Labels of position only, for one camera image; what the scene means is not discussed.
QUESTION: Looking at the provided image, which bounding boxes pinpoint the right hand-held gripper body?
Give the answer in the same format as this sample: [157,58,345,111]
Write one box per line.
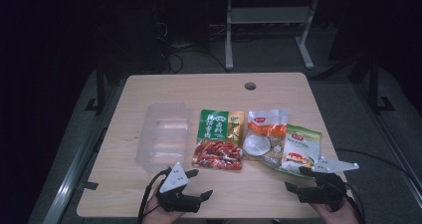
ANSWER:
[296,155,360,213]

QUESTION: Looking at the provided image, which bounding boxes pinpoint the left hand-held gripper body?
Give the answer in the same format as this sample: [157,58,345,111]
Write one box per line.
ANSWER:
[154,161,203,214]

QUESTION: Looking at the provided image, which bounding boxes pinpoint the green and white packet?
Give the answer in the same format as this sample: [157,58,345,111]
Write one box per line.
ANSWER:
[280,123,323,178]

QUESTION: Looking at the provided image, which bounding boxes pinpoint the green and red seasoning packet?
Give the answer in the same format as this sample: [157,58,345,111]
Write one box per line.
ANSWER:
[191,109,246,171]

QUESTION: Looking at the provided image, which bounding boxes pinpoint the clear plastic container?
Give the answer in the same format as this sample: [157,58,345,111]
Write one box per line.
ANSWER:
[133,102,192,173]

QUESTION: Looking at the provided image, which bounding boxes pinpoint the orange and white packet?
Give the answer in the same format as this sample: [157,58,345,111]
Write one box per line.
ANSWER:
[242,109,290,168]

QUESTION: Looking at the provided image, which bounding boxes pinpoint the person's right hand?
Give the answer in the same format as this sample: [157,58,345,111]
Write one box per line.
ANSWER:
[313,198,361,224]

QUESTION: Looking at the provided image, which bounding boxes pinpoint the person's left hand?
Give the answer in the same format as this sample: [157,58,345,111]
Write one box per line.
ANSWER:
[142,191,185,224]

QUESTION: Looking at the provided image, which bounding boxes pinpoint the grey table edge clip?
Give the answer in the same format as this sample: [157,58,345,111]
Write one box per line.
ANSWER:
[78,180,100,191]

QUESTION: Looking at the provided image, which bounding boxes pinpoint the black metal stand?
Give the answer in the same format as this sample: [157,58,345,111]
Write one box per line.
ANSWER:
[367,53,396,114]
[84,56,107,114]

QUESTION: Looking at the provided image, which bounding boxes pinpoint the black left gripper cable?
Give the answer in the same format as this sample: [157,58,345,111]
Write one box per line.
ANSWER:
[136,168,171,224]

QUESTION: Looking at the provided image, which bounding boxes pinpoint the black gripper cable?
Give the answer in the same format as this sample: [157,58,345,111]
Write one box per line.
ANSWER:
[334,147,422,224]
[136,168,171,224]

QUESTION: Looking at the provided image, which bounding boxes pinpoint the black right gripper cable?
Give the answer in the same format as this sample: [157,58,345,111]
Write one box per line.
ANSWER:
[334,147,422,224]

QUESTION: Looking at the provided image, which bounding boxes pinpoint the aluminium floor rail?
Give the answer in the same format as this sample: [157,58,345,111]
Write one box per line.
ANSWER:
[351,81,422,202]
[41,79,128,224]

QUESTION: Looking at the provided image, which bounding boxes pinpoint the black floor cables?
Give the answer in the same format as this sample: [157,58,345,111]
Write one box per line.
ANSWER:
[155,19,232,75]

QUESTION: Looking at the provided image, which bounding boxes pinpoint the white metal table frame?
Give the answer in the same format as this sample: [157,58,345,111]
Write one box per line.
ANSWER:
[224,0,320,71]

